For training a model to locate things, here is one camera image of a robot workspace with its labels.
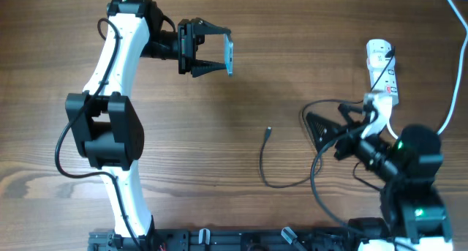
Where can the blue smartphone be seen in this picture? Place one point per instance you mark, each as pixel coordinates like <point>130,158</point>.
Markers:
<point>228,54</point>

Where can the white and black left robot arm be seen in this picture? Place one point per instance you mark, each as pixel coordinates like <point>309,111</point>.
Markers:
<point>104,124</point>

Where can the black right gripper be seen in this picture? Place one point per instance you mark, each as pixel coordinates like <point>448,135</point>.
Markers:
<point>332,129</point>

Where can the white power strip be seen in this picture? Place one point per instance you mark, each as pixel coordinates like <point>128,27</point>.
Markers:
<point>383,79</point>

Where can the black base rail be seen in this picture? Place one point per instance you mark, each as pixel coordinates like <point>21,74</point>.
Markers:
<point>285,239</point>

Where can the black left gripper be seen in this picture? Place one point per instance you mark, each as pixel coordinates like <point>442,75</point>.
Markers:
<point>186,34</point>

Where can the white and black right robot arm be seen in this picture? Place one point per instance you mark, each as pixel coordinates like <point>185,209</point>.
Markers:
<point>410,204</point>

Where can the white charger adapter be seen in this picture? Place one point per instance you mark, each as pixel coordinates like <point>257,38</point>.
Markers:
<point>379,59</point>

